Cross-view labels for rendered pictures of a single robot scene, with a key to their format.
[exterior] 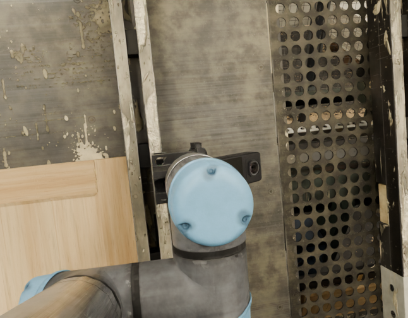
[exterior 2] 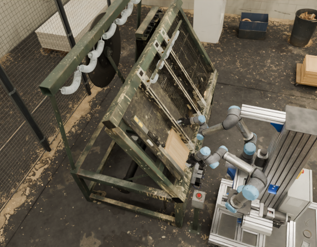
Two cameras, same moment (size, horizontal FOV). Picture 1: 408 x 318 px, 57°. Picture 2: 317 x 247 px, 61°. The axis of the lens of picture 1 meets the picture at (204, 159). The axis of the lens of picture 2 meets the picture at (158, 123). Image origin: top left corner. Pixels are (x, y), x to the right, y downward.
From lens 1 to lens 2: 2.66 m
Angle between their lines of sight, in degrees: 44
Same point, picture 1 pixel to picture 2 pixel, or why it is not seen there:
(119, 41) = (168, 115)
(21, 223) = (171, 146)
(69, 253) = (176, 145)
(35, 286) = (199, 135)
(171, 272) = (202, 126)
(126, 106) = (172, 121)
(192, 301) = (205, 126)
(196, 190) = (202, 118)
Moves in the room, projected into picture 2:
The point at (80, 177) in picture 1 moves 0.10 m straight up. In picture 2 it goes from (171, 135) to (171, 129)
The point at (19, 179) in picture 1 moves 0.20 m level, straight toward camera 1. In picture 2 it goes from (169, 141) to (187, 140)
